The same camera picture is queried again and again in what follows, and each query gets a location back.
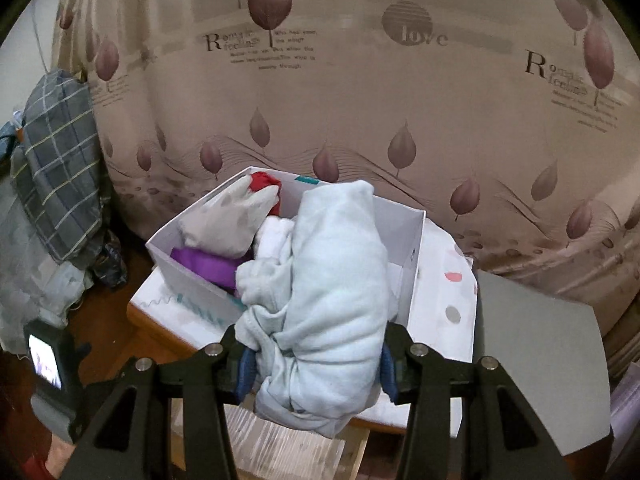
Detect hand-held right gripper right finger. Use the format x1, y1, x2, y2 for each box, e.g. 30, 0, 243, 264
379, 322, 573, 480

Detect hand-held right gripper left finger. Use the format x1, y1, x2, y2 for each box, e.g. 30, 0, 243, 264
60, 325, 258, 480

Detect wooden drawer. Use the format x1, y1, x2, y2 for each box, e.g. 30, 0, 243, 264
170, 400, 373, 480

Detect pale blue fleece underwear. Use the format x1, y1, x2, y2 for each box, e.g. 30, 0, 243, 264
235, 180, 391, 436

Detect purple underwear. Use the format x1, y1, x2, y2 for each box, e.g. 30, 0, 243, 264
170, 246, 241, 293

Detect white shoe box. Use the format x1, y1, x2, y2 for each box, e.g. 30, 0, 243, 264
145, 165, 427, 331

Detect white grey patterned underwear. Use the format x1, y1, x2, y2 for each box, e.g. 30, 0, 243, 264
178, 174, 281, 261

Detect red underwear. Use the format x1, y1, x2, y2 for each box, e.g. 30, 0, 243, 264
248, 171, 283, 216

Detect white paper drawer liner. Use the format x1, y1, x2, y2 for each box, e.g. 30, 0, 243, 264
172, 402, 361, 480

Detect white dotted paper cover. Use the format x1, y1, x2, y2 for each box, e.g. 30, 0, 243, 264
129, 220, 481, 436

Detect wooden nightstand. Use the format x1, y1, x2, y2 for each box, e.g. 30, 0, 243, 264
126, 300, 408, 436

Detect grey board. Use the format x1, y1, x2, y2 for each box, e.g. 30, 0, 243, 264
452, 270, 613, 458

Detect grey plaid cloth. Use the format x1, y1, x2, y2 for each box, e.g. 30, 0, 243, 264
10, 70, 108, 263

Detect white paper sheets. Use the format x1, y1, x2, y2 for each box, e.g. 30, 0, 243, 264
607, 360, 640, 446

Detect patterned beige curtain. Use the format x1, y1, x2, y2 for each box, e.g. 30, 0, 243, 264
50, 0, 640, 341

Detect blue cloth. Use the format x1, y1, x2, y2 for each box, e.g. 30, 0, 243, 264
0, 119, 26, 161

